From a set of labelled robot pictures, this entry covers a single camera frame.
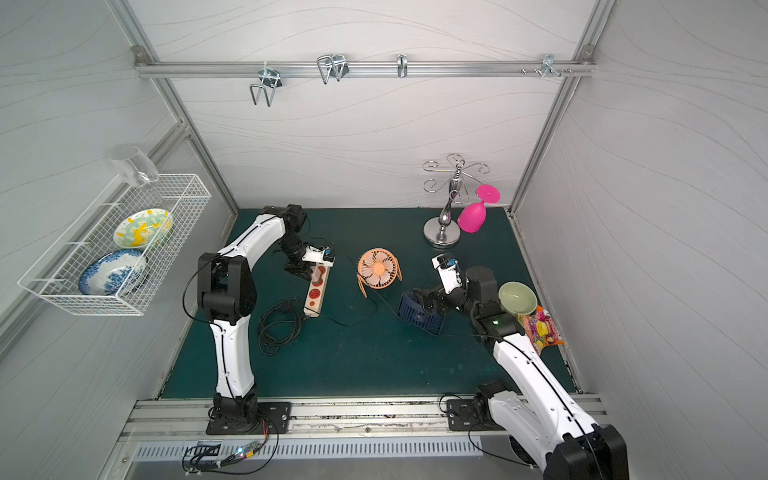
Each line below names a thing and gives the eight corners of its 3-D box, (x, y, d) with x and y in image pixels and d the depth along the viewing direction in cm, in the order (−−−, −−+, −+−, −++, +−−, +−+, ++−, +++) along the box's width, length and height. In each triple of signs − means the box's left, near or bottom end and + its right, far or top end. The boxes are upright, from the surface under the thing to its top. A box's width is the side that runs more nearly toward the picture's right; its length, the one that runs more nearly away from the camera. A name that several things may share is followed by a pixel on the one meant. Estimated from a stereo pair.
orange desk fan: (368, 302, 96) (366, 284, 87) (353, 279, 102) (349, 260, 93) (403, 282, 101) (404, 263, 92) (386, 261, 106) (386, 242, 98)
